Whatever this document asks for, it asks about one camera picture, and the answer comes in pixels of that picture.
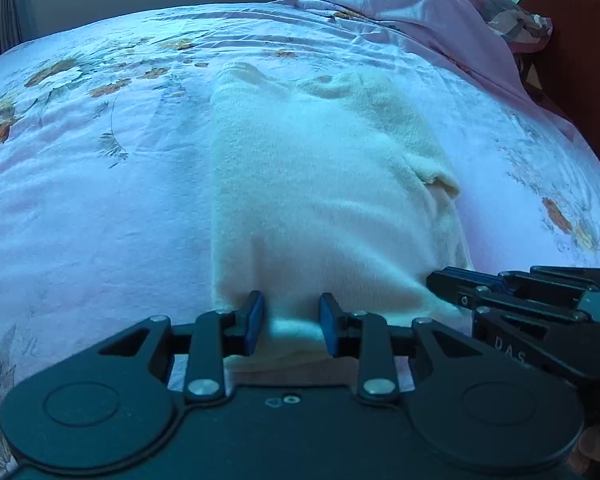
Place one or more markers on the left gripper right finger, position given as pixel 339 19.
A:
pixel 363 336

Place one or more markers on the left teal curtain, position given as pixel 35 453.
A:
pixel 17 23

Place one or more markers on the pink blanket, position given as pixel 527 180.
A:
pixel 482 37

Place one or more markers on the floral pink bed sheet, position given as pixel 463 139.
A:
pixel 105 165

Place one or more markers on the hand holding right gripper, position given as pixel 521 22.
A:
pixel 586 451

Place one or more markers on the cream knit sweater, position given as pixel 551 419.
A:
pixel 327 183

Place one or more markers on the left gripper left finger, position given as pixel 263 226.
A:
pixel 216 335

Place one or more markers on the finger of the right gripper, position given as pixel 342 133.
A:
pixel 581 276
pixel 540 298

